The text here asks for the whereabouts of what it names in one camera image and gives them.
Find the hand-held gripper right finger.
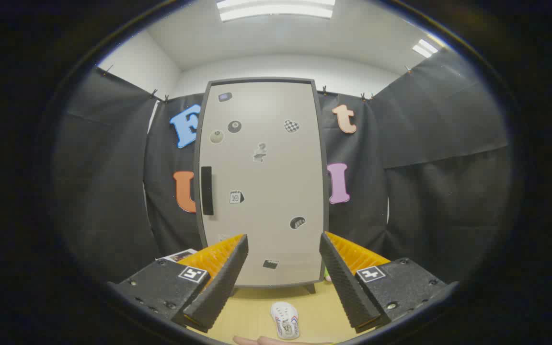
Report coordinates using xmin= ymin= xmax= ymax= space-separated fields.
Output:
xmin=319 ymin=231 xmax=460 ymax=334

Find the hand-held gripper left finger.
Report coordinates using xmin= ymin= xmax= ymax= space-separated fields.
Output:
xmin=107 ymin=233 xmax=249 ymax=333

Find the white canvas shoe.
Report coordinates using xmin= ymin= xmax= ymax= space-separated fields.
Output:
xmin=270 ymin=301 xmax=301 ymax=340

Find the dark grey shoe cabinet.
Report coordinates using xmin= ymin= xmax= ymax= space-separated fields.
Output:
xmin=193 ymin=77 xmax=330 ymax=294

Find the light grey shoe cabinet door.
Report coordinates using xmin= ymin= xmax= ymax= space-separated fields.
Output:
xmin=198 ymin=80 xmax=326 ymax=288

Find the printed booklet stack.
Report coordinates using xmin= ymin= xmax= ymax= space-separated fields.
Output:
xmin=161 ymin=249 xmax=198 ymax=263

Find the black backdrop cloth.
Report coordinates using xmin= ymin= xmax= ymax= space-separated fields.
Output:
xmin=53 ymin=48 xmax=514 ymax=288

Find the small ceiling light panel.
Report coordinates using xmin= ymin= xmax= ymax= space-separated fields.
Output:
xmin=412 ymin=38 xmax=439 ymax=58

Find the large ceiling light panel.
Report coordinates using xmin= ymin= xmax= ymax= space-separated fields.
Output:
xmin=216 ymin=0 xmax=336 ymax=23

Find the black door handle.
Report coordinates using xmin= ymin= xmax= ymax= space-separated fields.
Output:
xmin=201 ymin=166 xmax=215 ymax=216

